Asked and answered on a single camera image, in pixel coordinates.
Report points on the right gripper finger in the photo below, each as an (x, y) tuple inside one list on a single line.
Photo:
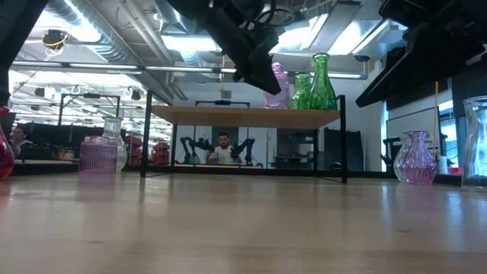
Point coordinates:
[(411, 68)]

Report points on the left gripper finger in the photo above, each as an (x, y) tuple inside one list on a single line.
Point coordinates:
[(264, 76), (242, 74)]

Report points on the large pink ribbed glass vase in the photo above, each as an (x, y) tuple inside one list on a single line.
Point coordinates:
[(272, 100)]

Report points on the light green glass vase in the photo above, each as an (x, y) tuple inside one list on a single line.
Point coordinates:
[(298, 95)]

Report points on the tall green glass vase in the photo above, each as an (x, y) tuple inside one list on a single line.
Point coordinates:
[(322, 95)]

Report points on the small pink fluted glass vase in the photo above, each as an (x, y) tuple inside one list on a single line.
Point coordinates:
[(418, 163)]

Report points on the tall clear smooth glass vase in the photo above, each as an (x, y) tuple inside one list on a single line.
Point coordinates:
[(475, 152)]

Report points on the clear textured glass vase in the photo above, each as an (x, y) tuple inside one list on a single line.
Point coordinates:
[(121, 148)]

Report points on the red glass vase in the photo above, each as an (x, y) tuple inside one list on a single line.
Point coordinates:
[(4, 160)]

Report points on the black background robot arm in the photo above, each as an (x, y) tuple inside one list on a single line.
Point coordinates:
[(245, 144), (186, 146)]

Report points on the fluorescent light tube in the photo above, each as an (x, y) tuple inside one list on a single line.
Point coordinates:
[(346, 75)]

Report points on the person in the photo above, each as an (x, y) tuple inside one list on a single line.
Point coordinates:
[(19, 139), (224, 152)]

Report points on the black storage rack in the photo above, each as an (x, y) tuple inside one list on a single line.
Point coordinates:
[(295, 152)]

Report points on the black equipment stand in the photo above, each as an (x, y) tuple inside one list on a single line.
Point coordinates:
[(388, 152)]

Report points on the small clear fluted glass vase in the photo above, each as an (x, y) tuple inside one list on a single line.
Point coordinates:
[(398, 163)]

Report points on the black panel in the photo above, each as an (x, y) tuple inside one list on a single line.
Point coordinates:
[(355, 150)]

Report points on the white paper roll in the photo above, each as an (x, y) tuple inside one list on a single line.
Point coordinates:
[(443, 165)]

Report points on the red plastic bin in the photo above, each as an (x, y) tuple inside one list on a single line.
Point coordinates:
[(456, 171)]

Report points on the red stacked bins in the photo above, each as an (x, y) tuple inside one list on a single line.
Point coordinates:
[(134, 146), (161, 152)]

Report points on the grey ceiling pipe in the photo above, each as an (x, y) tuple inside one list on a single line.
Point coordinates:
[(114, 67)]

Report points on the short pink ribbed glass jar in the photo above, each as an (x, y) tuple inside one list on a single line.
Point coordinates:
[(98, 156)]

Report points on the black workbench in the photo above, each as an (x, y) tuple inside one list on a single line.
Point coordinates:
[(57, 137)]

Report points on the wooden shelf black metal frame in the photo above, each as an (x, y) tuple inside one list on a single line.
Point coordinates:
[(243, 117)]

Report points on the black ceiling camera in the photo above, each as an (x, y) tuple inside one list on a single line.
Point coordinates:
[(361, 58)]

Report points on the black table edge rail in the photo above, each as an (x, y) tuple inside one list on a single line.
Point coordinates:
[(228, 170)]

